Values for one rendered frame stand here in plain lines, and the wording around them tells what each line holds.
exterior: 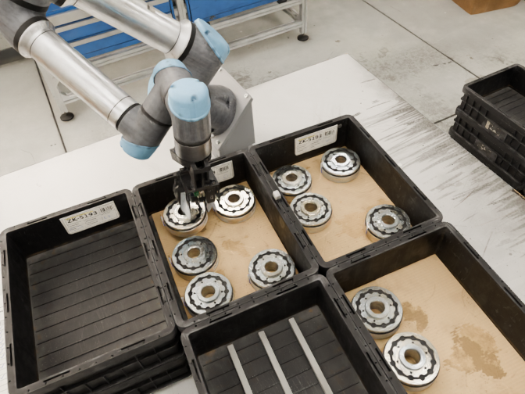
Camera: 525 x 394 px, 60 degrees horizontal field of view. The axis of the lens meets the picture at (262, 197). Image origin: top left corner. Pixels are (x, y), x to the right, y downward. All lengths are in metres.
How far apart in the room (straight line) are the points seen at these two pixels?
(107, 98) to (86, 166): 0.59
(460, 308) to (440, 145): 0.65
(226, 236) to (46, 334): 0.44
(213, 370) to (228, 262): 0.25
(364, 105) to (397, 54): 1.64
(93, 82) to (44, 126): 2.03
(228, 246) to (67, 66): 0.52
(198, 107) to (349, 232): 0.48
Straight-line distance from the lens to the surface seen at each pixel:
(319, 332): 0.98
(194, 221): 1.09
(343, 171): 1.20
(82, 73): 1.06
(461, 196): 1.43
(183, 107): 0.85
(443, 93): 3.00
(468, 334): 1.03
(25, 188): 1.61
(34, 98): 3.34
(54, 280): 1.17
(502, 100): 2.18
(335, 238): 1.10
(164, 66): 0.98
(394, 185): 1.15
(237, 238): 1.10
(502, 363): 1.03
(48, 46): 1.11
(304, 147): 1.23
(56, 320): 1.11
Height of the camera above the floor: 1.72
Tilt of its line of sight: 49 degrees down
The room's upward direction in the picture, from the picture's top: 5 degrees counter-clockwise
